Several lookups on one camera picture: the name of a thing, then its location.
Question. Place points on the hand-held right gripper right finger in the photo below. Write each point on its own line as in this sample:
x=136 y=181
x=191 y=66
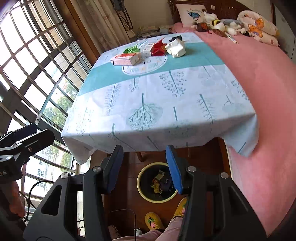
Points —
x=175 y=169

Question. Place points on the red wrapper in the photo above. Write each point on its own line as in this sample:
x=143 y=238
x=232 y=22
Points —
x=158 y=48

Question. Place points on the pink bed sheet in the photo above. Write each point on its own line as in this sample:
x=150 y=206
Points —
x=254 y=92

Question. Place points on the white marker pen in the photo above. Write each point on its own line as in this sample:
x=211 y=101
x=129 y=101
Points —
x=231 y=38

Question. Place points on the gold foil wrapper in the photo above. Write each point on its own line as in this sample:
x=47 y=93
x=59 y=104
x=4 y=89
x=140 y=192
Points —
x=156 y=185

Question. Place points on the dark wooden headboard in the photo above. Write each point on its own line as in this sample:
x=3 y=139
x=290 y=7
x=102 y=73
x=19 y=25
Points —
x=231 y=7

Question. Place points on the yellow left slipper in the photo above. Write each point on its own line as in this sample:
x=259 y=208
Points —
x=153 y=221

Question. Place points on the yellow slipper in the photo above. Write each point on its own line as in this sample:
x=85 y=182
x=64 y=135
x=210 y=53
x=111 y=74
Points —
x=153 y=221
x=181 y=207

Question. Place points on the white crumpled paper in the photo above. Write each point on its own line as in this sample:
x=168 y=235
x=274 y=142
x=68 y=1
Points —
x=175 y=47

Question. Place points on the cream rimmed trash bin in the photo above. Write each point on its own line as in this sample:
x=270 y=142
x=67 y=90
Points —
x=143 y=185

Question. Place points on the rolled bear print blanket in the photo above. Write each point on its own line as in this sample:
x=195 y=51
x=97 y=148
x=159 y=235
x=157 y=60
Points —
x=259 y=27

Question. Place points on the curved metal window rail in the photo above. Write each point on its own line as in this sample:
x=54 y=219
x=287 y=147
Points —
x=38 y=118

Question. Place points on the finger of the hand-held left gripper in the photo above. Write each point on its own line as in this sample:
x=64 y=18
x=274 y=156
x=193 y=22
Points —
x=23 y=131
x=37 y=141

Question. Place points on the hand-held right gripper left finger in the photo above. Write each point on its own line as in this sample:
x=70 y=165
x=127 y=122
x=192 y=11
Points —
x=113 y=171

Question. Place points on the beige patterned curtain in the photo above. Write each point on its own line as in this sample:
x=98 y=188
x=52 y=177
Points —
x=108 y=20

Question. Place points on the dark window grille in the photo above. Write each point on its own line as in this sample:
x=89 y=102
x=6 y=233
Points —
x=11 y=113

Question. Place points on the purple plastic bag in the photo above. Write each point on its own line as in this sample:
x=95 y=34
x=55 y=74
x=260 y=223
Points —
x=167 y=185

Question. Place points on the clear plastic wrapper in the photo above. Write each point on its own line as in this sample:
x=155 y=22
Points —
x=141 y=42

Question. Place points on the white small box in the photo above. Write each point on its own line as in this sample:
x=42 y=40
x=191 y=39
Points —
x=146 y=49

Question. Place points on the wooden table leg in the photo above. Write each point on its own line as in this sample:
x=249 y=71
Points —
x=139 y=156

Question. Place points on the bee plush toy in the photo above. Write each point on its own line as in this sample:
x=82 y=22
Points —
x=218 y=25

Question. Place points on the brown furry toy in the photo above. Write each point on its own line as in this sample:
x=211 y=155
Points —
x=202 y=26

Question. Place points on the person's right leg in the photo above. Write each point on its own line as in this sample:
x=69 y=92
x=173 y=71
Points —
x=173 y=228

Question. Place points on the grey and white plush toy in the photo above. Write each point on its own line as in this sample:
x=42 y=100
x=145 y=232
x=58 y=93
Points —
x=233 y=27

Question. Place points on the leaf print tablecloth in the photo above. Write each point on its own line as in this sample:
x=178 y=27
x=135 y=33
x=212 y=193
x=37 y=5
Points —
x=150 y=99

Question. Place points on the green crumpled wrapper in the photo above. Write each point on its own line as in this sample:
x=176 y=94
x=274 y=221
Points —
x=130 y=49

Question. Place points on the person's left hand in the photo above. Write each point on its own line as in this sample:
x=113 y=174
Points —
x=16 y=199

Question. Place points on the person's left leg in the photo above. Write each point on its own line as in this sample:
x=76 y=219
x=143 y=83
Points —
x=143 y=237

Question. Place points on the black small box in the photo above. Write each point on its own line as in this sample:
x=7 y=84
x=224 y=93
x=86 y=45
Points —
x=177 y=37

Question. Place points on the person's leg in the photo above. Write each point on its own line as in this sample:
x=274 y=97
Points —
x=143 y=237
x=173 y=228

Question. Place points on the white pillow with shell print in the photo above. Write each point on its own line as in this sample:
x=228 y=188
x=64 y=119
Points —
x=187 y=14

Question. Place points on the pink carton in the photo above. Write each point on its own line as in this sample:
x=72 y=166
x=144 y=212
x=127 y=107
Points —
x=124 y=59

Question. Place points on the yellow right slipper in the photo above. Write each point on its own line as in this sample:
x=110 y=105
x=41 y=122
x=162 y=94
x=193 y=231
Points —
x=181 y=207

